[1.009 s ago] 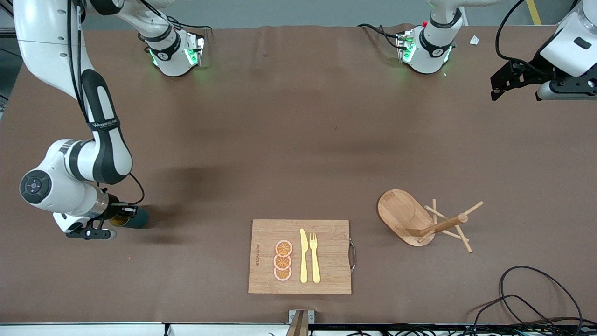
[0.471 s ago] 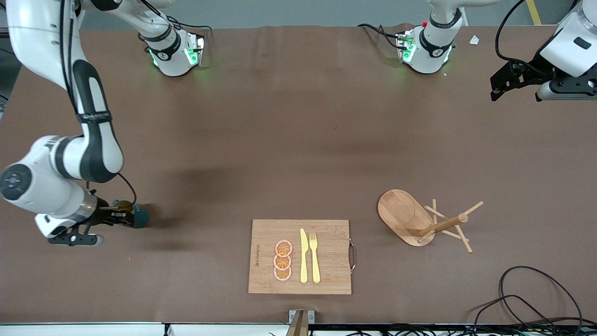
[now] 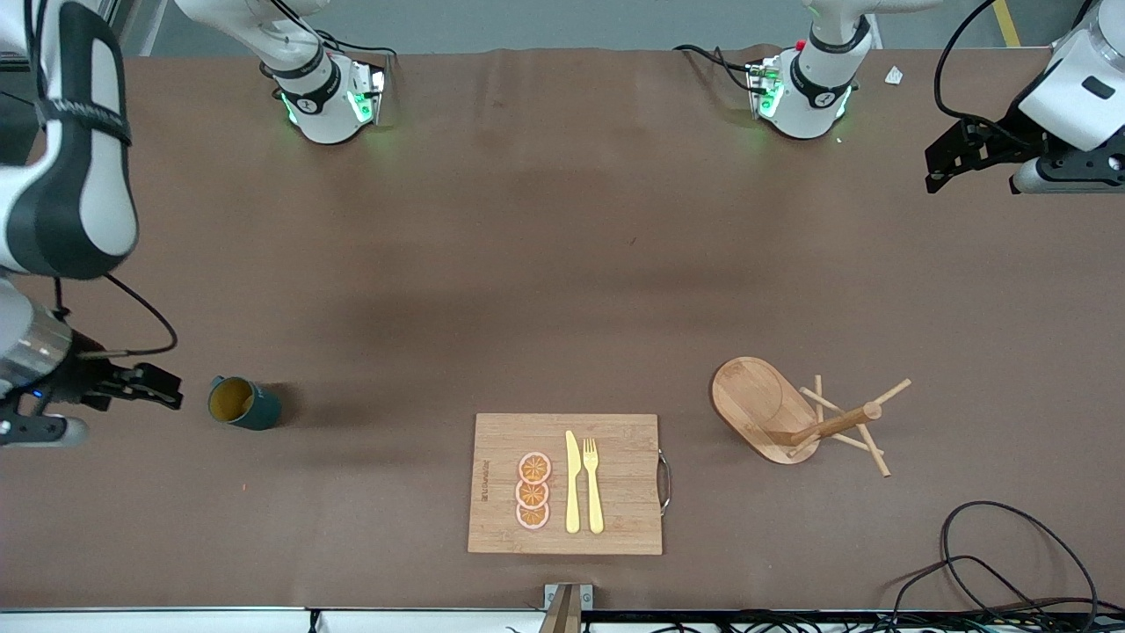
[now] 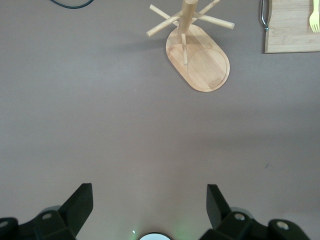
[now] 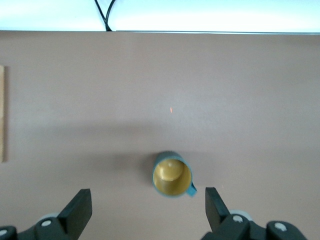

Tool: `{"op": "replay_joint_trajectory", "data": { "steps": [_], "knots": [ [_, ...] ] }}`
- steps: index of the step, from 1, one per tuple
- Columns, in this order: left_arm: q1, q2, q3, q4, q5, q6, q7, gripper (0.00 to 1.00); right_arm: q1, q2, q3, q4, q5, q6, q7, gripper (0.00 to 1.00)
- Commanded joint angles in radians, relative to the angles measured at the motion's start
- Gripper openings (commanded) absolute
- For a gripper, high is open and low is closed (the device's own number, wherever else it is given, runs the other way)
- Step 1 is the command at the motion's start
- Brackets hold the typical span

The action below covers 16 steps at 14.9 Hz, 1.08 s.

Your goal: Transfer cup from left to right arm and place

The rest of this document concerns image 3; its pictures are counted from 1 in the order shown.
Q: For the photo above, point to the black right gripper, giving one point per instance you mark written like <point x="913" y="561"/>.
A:
<point x="79" y="381"/>

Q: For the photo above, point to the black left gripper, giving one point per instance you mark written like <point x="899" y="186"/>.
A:
<point x="1005" y="144"/>

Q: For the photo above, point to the dark teal cup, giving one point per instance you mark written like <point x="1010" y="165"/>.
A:
<point x="255" y="406"/>

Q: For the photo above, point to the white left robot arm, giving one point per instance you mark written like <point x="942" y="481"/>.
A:
<point x="817" y="97"/>

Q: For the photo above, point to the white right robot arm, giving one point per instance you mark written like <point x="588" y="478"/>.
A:
<point x="79" y="202"/>

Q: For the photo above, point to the white paper scrap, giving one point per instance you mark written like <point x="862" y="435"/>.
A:
<point x="894" y="76"/>

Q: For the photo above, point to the wooden mug tree stand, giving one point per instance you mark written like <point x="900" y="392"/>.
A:
<point x="747" y="404"/>

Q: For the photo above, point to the orange slice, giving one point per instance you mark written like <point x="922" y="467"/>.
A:
<point x="532" y="495"/>
<point x="534" y="466"/>
<point x="533" y="517"/>

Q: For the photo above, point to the brown table cloth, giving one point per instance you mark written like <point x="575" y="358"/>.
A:
<point x="527" y="264"/>

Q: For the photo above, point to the yellow plastic knife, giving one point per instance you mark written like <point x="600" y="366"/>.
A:
<point x="572" y="492"/>

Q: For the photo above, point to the yellow plastic fork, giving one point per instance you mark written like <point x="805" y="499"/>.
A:
<point x="594" y="497"/>

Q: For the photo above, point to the bamboo cutting board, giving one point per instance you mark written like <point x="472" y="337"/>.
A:
<point x="624" y="492"/>

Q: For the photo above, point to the aluminium frame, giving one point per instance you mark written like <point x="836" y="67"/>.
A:
<point x="132" y="18"/>

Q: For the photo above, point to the aluminium profile post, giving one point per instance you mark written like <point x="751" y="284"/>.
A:
<point x="567" y="611"/>

